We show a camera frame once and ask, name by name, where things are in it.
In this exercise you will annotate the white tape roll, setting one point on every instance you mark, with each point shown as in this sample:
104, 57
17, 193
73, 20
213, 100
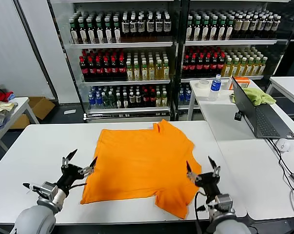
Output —
203, 87

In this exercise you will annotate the blue label water bottle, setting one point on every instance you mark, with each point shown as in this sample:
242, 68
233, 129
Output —
214, 87

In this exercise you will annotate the beige cloth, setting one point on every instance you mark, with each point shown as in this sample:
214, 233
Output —
0, 106

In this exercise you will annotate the small blue water bottle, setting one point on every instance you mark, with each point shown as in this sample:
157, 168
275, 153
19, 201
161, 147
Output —
91, 102
99, 102
188, 96
181, 96

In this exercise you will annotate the small red cap cola bottle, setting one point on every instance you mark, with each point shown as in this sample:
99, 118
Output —
152, 98
146, 98

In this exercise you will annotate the orange box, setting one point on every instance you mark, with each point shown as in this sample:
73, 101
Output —
243, 81

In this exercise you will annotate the small yellow juice bottle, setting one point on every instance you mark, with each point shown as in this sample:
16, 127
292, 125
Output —
164, 99
158, 100

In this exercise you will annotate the dark grey laptop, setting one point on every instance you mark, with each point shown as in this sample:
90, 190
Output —
266, 122

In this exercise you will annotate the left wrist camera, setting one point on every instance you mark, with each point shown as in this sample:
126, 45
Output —
46, 189

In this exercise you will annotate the orange t-shirt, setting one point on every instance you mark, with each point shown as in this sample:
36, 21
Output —
142, 165

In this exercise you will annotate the white paper sheet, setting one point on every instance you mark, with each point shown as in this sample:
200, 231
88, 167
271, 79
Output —
70, 112

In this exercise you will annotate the black label tea bottle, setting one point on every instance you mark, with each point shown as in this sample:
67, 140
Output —
125, 26
158, 25
133, 26
167, 25
141, 26
150, 25

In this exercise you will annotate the black laptop adapter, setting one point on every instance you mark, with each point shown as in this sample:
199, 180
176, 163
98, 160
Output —
238, 116

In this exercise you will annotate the beige label tea bottle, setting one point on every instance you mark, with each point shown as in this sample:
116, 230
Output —
260, 26
275, 26
245, 26
238, 26
253, 26
268, 26

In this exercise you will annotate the white computer mouse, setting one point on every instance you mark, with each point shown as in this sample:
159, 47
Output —
284, 145

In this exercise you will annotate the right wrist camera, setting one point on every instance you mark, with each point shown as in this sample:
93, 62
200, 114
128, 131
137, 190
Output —
223, 202

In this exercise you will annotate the glass door drinks cabinet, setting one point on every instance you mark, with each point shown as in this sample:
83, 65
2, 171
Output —
137, 44
234, 42

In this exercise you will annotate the white metal leg table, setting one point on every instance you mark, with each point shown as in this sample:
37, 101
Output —
289, 89
197, 96
21, 103

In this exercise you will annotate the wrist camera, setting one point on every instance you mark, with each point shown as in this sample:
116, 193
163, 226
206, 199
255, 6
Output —
46, 189
223, 202

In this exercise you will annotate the small dark drink bottle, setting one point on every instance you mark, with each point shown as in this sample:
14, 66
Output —
125, 101
132, 100
138, 99
118, 102

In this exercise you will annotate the green cloth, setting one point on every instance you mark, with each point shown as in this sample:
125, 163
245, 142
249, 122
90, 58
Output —
257, 96

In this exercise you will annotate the green cap tea bottle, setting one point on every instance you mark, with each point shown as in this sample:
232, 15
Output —
74, 34
83, 34
108, 33
197, 30
221, 30
229, 29
99, 33
205, 30
117, 32
91, 33
189, 30
213, 30

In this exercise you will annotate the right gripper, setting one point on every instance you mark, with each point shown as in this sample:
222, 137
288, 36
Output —
209, 181

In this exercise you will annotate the small green drink bottle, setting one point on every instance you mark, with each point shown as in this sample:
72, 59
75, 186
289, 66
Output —
105, 101
111, 101

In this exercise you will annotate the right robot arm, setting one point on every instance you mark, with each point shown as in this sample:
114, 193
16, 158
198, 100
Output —
230, 226

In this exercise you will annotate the red cloth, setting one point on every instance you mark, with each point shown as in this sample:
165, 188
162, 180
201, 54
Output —
1, 96

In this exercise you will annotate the cardboard box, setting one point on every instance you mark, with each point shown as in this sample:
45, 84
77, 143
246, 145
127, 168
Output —
40, 107

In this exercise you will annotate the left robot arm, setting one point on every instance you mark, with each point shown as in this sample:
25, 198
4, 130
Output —
34, 219

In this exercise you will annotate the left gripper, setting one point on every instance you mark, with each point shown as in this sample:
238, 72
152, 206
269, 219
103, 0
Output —
73, 174

